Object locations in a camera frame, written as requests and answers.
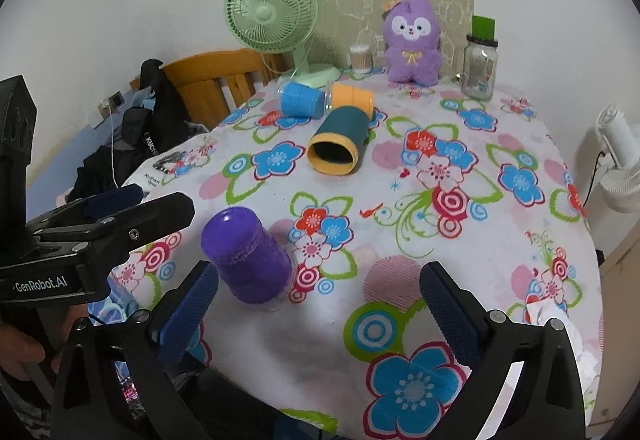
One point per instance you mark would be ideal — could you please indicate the cotton swab container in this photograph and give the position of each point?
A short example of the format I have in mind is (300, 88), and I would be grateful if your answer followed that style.
(360, 59)

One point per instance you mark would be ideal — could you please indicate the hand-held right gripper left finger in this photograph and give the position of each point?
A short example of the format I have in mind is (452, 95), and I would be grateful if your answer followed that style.
(187, 315)

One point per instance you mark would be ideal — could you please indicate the person's left hand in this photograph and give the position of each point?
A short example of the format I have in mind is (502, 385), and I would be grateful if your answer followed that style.
(20, 352)

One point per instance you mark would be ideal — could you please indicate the black bag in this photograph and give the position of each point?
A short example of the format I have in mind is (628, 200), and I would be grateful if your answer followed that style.
(150, 119)

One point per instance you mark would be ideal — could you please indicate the beige cabinet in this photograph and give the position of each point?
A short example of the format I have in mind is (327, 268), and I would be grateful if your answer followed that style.
(622, 295)

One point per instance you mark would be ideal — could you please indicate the blue cup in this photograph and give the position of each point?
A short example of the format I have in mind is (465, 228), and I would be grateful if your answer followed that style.
(302, 100)

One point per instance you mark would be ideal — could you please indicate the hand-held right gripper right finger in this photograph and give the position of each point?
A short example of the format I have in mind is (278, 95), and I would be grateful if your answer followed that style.
(450, 315)

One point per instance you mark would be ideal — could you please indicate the wall socket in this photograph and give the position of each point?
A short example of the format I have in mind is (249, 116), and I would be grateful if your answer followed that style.
(116, 98)

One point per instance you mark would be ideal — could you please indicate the purple plush toy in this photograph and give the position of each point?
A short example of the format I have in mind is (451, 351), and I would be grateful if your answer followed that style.
(411, 54)

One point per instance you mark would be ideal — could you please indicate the wooden chair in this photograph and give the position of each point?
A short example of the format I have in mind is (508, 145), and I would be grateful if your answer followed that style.
(200, 69)

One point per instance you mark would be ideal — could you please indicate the teal cup with yellow rim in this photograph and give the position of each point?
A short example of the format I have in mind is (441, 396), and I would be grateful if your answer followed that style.
(340, 134)

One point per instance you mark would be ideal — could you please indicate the green desk fan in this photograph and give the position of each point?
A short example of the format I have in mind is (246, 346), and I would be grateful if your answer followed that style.
(265, 12)

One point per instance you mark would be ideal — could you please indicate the purple cup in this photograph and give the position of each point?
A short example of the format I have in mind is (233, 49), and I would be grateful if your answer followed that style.
(245, 255)

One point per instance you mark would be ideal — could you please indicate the dark cloth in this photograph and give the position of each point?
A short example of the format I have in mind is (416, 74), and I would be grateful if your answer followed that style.
(95, 169)

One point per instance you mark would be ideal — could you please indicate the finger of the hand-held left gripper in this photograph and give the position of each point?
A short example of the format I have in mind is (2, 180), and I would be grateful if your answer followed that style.
(150, 217)
(115, 200)

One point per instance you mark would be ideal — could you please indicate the glass bottle with green lid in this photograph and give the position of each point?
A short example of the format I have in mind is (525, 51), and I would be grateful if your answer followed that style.
(479, 69)

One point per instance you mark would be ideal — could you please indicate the white clip fan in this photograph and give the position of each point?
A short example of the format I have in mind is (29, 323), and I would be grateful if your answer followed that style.
(620, 180)

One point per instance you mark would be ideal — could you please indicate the white crumpled tissue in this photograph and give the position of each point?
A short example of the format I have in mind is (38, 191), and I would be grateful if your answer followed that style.
(582, 355)

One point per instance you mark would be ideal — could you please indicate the orange cup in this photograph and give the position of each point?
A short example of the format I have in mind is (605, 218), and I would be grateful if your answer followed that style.
(352, 97)

